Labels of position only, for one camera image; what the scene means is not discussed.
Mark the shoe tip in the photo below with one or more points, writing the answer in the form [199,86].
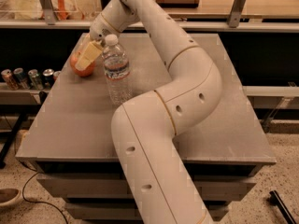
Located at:
[9,197]

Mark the left metal bracket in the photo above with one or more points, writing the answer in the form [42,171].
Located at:
[48,11]

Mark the red apple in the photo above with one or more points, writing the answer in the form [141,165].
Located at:
[85,73]

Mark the right metal bracket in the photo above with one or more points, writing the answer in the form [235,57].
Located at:
[235,13]

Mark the lower grey drawer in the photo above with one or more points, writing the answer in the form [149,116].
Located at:
[116,213]

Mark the black bar on floor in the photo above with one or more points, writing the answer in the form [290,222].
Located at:
[277,201]

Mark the dark drink can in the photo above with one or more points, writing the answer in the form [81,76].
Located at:
[48,76]

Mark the black table leg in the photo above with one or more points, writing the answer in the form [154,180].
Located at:
[10,138]

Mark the green drink can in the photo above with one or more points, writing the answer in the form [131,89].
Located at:
[36,79]

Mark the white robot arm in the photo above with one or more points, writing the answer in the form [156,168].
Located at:
[144,127]

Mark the upper grey drawer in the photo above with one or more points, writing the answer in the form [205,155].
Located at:
[84,186]

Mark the red drink can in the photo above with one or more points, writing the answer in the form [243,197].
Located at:
[56,74]

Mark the orange drink can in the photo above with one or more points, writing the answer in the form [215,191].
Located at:
[8,77]

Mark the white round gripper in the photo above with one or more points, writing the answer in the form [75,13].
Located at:
[100,29]

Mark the grey drawer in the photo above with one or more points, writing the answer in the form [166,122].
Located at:
[84,186]
[116,213]

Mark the metal bracket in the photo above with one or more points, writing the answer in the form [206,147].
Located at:
[235,13]
[48,11]

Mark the clear plastic water bottle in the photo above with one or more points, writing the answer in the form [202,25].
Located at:
[117,70]

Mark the orange white bag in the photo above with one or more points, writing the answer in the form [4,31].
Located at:
[65,10]

